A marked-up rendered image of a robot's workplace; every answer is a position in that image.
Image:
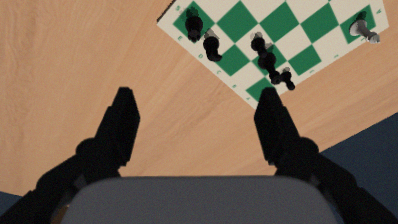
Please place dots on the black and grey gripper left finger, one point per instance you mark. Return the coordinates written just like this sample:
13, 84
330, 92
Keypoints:
96, 159

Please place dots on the green and cream chessboard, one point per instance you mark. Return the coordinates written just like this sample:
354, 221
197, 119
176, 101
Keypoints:
304, 35

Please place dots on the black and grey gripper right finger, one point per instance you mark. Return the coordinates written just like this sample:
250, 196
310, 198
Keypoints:
299, 158

